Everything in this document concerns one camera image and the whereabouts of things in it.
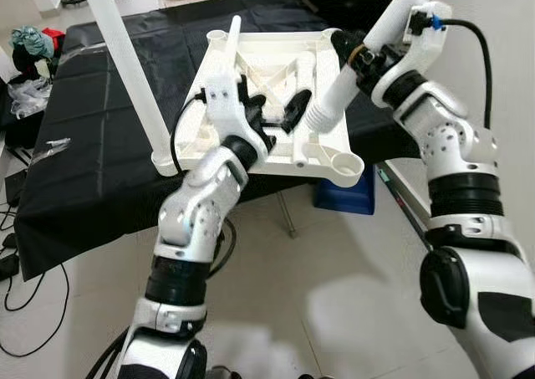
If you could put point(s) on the crumpled clear plastic bag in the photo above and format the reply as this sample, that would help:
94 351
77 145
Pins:
25 99

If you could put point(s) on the teal cloth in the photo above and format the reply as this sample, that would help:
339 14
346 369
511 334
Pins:
32 40

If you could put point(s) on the black tablecloth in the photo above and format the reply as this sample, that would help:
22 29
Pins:
92 170

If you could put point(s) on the clear plastic wrapper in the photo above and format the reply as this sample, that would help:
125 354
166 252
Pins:
52 146

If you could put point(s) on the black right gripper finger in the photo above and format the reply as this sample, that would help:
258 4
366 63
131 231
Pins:
347 48

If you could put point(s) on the red garment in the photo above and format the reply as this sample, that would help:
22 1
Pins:
54 36

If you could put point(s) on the blue box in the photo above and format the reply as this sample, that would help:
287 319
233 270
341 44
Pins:
347 199

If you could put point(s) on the black fabric bag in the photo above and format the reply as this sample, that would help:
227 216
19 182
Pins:
12 136

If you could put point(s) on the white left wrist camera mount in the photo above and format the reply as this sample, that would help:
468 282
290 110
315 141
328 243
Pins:
221 103

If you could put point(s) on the metal support table leg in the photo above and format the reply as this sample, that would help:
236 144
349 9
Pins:
287 216

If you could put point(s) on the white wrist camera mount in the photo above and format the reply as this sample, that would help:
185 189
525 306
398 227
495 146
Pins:
422 40
221 103

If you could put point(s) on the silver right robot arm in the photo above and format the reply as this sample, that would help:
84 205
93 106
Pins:
451 145

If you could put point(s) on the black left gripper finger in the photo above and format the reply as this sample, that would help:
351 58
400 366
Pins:
253 103
297 107

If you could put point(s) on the black rod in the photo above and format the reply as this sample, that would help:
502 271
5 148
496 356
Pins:
405 207

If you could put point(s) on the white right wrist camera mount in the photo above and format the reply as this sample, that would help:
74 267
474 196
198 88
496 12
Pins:
422 40

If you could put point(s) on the white plastic table top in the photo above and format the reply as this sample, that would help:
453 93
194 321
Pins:
267 65

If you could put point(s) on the large black round basin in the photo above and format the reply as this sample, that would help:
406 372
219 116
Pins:
334 2

